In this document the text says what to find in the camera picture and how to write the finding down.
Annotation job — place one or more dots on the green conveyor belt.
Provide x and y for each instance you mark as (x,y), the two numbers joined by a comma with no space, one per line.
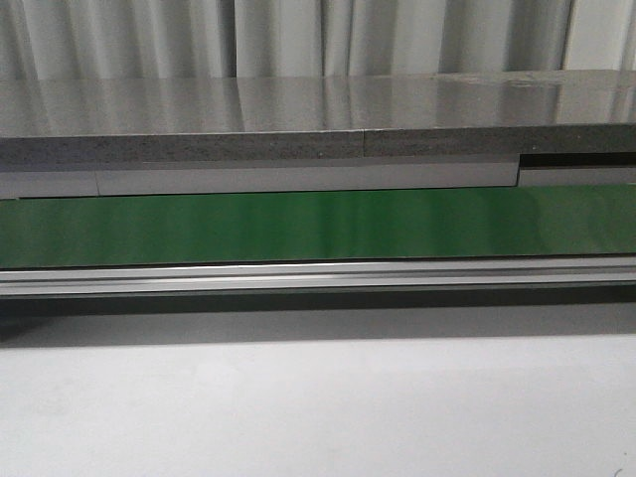
(317,226)

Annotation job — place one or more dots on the grey stone counter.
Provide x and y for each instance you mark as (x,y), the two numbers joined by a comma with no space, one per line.
(120,137)

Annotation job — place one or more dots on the white pleated curtain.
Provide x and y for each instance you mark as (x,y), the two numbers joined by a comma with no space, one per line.
(58,40)

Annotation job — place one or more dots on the aluminium conveyor side rail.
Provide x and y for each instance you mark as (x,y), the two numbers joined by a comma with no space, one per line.
(75,282)

